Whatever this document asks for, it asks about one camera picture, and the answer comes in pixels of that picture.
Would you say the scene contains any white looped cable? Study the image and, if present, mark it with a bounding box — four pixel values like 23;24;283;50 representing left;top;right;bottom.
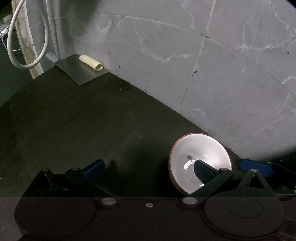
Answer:
7;0;50;70

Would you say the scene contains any white ceramic bowl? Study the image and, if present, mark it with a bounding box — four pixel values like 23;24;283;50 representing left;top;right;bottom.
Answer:
169;133;233;194

